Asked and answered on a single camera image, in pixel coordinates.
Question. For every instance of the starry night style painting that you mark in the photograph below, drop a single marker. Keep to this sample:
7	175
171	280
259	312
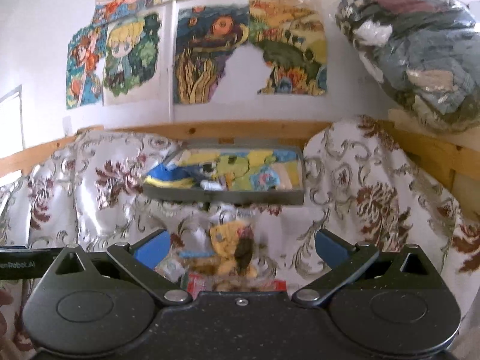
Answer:
206	37

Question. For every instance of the blue plastic wrapper in tray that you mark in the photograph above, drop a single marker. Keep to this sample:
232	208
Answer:
172	173

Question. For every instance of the landscape hills painting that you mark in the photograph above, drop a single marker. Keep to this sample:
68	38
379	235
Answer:
292	38

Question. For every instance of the red hair girl painting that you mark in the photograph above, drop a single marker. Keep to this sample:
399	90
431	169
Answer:
85	50

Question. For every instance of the plastic bag of clothes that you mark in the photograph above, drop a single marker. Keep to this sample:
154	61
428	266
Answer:
423	53

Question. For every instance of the blonde girl cartoon painting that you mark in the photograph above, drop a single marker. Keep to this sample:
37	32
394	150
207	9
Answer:
132	58

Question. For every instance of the wooden bed frame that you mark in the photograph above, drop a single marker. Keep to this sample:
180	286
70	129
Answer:
443	160

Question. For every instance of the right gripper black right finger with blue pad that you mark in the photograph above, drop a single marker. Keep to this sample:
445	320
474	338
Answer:
347	263

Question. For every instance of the yellow snack packet dark fruit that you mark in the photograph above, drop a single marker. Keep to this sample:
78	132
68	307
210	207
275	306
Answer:
234	245

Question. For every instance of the red quail egg packet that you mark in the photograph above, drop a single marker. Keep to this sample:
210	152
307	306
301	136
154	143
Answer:
196	283

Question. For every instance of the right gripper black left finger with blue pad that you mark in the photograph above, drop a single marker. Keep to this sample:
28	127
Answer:
138	262

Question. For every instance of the frog drawing tray liner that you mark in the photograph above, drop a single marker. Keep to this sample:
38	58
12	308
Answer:
242	170

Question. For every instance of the grey metal tray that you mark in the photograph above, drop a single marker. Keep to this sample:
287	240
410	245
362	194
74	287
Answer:
280	197

